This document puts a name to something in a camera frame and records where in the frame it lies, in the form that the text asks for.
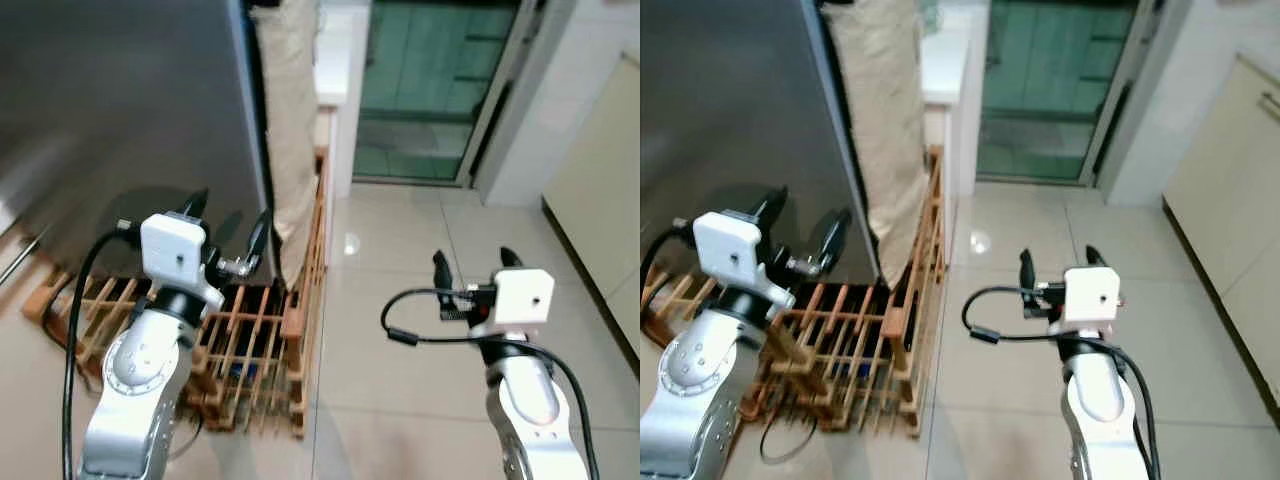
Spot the beige burlap sack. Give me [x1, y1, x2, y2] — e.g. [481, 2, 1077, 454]
[250, 0, 323, 291]
[825, 0, 936, 291]

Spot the glass sliding door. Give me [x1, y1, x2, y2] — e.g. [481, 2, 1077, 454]
[975, 0, 1196, 191]
[350, 0, 579, 191]

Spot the cream tall cabinet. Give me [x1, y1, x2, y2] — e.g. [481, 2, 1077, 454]
[542, 50, 641, 371]
[1162, 55, 1280, 421]

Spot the stainless steel fridge door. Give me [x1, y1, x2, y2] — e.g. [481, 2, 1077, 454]
[0, 0, 276, 291]
[640, 0, 881, 291]

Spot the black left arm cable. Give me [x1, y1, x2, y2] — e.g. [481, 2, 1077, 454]
[640, 225, 698, 301]
[62, 222, 146, 480]

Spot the wooden wine rack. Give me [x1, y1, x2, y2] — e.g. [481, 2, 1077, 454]
[22, 145, 331, 441]
[640, 145, 949, 441]

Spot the black door handle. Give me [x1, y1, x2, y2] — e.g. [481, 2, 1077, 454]
[1092, 80, 1131, 181]
[470, 80, 514, 181]

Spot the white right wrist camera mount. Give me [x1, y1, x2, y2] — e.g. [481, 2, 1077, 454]
[470, 268, 556, 341]
[1055, 265, 1123, 336]

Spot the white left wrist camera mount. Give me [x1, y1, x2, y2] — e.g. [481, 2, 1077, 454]
[140, 212, 226, 311]
[693, 210, 791, 306]

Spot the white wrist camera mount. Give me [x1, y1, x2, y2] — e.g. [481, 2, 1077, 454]
[470, 268, 556, 341]
[693, 210, 791, 306]
[140, 212, 226, 311]
[1055, 265, 1123, 336]

